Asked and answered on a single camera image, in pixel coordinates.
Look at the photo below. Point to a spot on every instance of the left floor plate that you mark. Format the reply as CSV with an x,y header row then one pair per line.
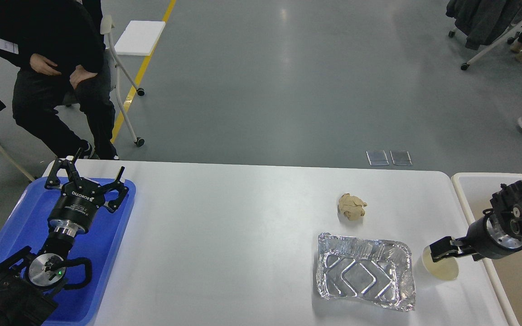
x,y
377,158

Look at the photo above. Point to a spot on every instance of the right floor plate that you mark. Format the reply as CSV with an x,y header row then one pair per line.
x,y
401,157

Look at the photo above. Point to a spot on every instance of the seated person in black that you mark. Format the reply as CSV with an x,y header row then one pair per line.
x,y
57,46

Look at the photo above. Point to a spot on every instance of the white office chair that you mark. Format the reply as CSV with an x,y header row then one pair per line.
x,y
116,66

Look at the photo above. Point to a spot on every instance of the crumpled brown paper ball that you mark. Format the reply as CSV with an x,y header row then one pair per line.
x,y
352,207

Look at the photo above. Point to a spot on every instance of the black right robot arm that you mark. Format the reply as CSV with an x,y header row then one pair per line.
x,y
507,205

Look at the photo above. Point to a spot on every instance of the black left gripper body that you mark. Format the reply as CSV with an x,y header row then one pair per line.
x,y
76,207

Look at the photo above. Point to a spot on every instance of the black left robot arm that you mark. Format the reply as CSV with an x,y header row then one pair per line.
x,y
57,247

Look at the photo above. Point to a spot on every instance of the white paper cup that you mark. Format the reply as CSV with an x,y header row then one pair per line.
x,y
446,269

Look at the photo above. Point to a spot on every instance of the aluminium foil tray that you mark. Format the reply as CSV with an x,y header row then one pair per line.
x,y
378,272

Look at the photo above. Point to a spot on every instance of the floor plate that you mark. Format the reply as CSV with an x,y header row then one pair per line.
x,y
377,158
401,157

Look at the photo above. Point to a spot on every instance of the beige plastic bin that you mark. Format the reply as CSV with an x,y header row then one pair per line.
x,y
474,191

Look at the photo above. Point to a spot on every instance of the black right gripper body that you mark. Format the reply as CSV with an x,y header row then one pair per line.
x,y
486,238

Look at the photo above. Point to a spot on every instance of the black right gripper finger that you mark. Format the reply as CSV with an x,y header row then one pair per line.
x,y
448,247

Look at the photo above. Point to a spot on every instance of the blue plastic tray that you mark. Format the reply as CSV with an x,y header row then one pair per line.
x,y
27,226

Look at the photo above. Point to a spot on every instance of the white foam board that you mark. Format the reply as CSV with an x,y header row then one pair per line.
x,y
139,38

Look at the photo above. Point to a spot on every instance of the chair with grey jacket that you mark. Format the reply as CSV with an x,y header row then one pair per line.
x,y
485,23

